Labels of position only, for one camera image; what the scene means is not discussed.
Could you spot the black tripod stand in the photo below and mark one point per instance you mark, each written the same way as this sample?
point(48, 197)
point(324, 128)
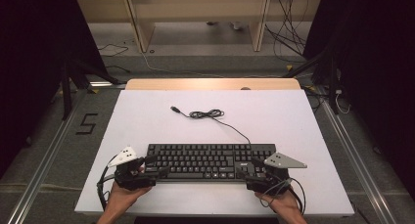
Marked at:
point(70, 83)
point(329, 74)

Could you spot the person's right hand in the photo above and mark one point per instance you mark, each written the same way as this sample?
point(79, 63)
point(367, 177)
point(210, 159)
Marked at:
point(282, 201)

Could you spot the white board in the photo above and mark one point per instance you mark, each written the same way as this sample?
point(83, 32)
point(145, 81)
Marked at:
point(212, 129)

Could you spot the person's left hand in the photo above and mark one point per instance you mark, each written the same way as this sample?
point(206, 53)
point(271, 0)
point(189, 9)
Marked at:
point(125, 195)

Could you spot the light wooden shelf unit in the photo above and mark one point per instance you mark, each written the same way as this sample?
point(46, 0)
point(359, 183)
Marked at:
point(195, 8)

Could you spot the short aluminium rail piece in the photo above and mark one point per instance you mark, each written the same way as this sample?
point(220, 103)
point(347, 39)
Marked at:
point(107, 84)

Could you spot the black computer keyboard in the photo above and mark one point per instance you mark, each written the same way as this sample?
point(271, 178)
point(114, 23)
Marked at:
point(202, 162)

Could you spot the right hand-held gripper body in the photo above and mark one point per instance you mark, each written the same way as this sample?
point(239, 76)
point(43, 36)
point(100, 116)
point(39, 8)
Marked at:
point(270, 180)

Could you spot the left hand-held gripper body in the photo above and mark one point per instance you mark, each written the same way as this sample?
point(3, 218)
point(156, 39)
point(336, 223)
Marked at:
point(130, 175)

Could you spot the long aluminium floor rail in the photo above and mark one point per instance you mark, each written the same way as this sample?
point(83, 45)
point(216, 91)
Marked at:
point(49, 155)
point(359, 162)

